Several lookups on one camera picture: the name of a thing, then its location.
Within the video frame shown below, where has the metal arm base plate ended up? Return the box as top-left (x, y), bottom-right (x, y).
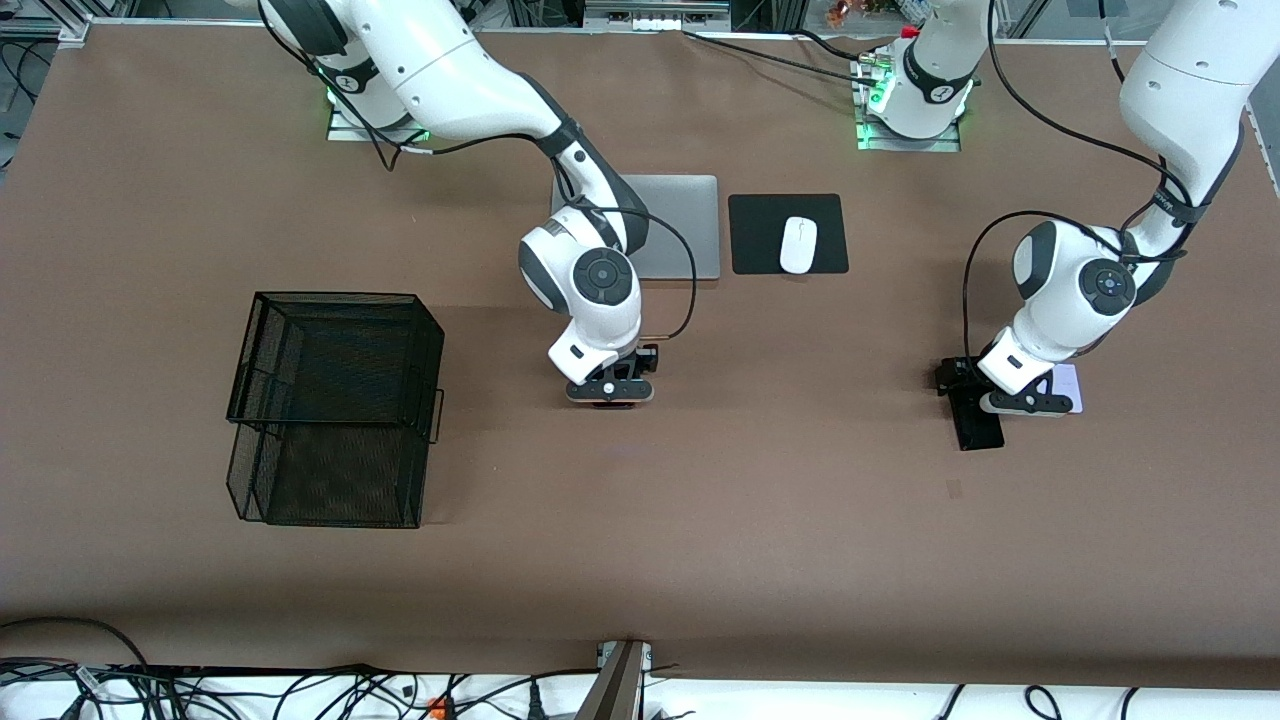
top-left (855, 55), bottom-right (963, 153)
top-left (328, 100), bottom-right (433, 142)

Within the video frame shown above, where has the thick black looping cable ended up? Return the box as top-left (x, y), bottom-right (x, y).
top-left (0, 617), bottom-right (151, 673)

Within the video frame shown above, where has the long black phone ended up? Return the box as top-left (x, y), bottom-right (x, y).
top-left (948, 385), bottom-right (1005, 452)

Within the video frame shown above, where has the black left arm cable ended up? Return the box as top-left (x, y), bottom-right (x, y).
top-left (962, 0), bottom-right (1196, 363)

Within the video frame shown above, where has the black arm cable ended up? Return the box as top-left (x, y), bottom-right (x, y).
top-left (962, 0), bottom-right (1196, 363)
top-left (375, 120), bottom-right (698, 343)

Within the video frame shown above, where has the aluminium camera post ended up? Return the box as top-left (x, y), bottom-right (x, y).
top-left (575, 640), bottom-right (653, 720)

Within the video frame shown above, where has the black cable on table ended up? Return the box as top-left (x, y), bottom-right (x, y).
top-left (683, 30), bottom-right (866, 79)

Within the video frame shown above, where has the black mouse pad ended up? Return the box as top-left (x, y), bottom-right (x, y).
top-left (728, 193), bottom-right (850, 275)

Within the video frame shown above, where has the white power strip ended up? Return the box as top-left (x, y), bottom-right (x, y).
top-left (585, 0), bottom-right (731, 31)

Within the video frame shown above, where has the black wire mesh basket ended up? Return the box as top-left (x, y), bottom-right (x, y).
top-left (226, 291), bottom-right (446, 529)

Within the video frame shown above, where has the white computer mouse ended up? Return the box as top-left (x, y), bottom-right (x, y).
top-left (779, 216), bottom-right (819, 275)

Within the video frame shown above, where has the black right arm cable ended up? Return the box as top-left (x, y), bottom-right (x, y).
top-left (375, 120), bottom-right (698, 343)

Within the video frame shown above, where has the black power strip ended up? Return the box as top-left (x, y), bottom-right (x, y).
top-left (118, 664), bottom-right (371, 681)

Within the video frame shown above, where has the silver closed laptop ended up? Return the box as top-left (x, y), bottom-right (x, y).
top-left (552, 175), bottom-right (721, 281)

